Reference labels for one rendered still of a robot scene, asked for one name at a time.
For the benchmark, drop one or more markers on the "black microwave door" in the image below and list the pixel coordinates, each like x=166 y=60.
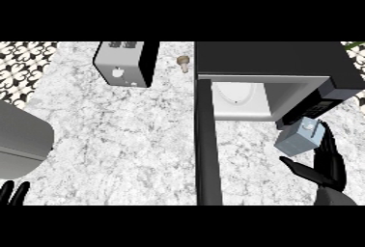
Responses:
x=209 y=144

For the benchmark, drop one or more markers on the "silver toaster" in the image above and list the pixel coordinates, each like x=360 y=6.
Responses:
x=125 y=63

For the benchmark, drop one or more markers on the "green plant leaf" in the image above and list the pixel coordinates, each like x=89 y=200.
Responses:
x=354 y=45

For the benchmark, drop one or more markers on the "small tan mushroom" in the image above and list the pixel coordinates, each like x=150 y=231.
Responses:
x=184 y=62

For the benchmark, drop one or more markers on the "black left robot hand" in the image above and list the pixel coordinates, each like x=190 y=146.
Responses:
x=14 y=193

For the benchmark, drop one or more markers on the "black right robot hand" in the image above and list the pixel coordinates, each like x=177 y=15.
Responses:
x=329 y=167

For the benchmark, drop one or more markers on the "black microwave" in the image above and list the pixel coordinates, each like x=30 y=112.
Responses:
x=286 y=80

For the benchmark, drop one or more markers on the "pale blue milk carton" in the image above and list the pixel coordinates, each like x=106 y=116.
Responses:
x=301 y=137

